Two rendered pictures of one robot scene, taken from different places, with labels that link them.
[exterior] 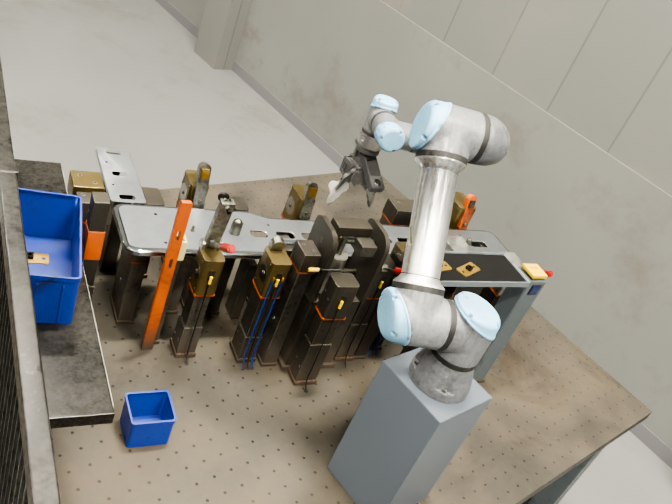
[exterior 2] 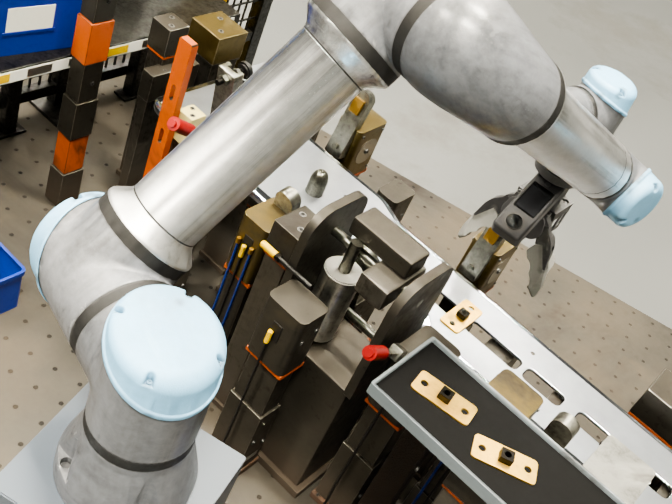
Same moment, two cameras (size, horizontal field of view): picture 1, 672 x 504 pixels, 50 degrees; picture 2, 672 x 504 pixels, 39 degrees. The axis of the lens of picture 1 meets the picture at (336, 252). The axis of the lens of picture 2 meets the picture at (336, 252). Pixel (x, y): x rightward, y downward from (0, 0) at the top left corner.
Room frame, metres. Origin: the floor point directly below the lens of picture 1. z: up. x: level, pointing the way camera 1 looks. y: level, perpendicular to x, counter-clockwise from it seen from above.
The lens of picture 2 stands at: (1.16, -0.92, 1.98)
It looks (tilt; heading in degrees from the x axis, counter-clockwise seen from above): 39 degrees down; 61
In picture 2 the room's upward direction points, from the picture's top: 25 degrees clockwise
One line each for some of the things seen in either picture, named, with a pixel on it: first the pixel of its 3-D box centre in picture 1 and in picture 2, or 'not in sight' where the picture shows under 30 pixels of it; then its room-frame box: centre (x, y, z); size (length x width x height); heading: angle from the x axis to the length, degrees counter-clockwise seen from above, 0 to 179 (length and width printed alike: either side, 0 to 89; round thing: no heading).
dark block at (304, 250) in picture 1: (285, 305); (262, 316); (1.63, 0.07, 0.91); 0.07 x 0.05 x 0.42; 36
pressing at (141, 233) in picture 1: (340, 237); (471, 324); (1.96, 0.01, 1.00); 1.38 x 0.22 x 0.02; 126
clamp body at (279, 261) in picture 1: (260, 310); (234, 299); (1.60, 0.13, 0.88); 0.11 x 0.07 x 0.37; 36
